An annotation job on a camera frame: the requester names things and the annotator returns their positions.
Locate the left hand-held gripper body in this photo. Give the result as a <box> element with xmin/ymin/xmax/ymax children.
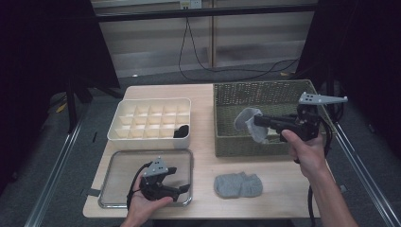
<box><xmin>139</xmin><ymin>156</ymin><xmax>178</xmax><ymax>202</ymax></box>

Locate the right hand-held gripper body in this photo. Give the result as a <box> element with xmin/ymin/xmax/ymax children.
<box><xmin>283</xmin><ymin>91</ymin><xmax>349</xmax><ymax>143</ymax></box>

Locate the clear box lid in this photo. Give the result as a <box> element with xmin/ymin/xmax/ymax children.
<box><xmin>97</xmin><ymin>148</ymin><xmax>194</xmax><ymax>209</ymax></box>

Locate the cream divided storage box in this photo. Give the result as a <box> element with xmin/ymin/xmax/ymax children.
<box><xmin>107</xmin><ymin>97</ymin><xmax>192</xmax><ymax>149</ymax></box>

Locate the green woven basket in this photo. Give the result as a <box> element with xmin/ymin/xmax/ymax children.
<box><xmin>213</xmin><ymin>79</ymin><xmax>338</xmax><ymax>158</ymax></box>

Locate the black sock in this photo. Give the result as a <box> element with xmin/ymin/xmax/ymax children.
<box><xmin>172</xmin><ymin>124</ymin><xmax>190</xmax><ymax>139</ymax></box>

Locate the person's left hand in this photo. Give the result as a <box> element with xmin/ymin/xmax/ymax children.
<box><xmin>128</xmin><ymin>181</ymin><xmax>175</xmax><ymax>222</ymax></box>

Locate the person's right hand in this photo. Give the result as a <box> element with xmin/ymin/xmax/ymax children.
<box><xmin>281</xmin><ymin>129</ymin><xmax>329</xmax><ymax>181</ymax></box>

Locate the black curtain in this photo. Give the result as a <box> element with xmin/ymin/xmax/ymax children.
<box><xmin>294</xmin><ymin>0</ymin><xmax>401</xmax><ymax>159</ymax></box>
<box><xmin>0</xmin><ymin>0</ymin><xmax>121</xmax><ymax>190</ymax></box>

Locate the black stand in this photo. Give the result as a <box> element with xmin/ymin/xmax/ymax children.
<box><xmin>64</xmin><ymin>75</ymin><xmax>124</xmax><ymax>133</ymax></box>

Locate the black horizontal bar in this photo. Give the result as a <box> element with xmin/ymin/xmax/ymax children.
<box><xmin>94</xmin><ymin>4</ymin><xmax>320</xmax><ymax>23</ymax></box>

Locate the metal floor rail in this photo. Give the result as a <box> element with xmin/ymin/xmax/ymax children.
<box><xmin>23</xmin><ymin>103</ymin><xmax>93</xmax><ymax>227</ymax></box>
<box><xmin>318</xmin><ymin>91</ymin><xmax>401</xmax><ymax>227</ymax></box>

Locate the black floor cable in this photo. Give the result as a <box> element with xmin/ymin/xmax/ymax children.
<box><xmin>178</xmin><ymin>17</ymin><xmax>301</xmax><ymax>82</ymax></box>

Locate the white wall outlet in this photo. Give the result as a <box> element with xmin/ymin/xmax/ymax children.
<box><xmin>179</xmin><ymin>0</ymin><xmax>202</xmax><ymax>9</ymax></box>

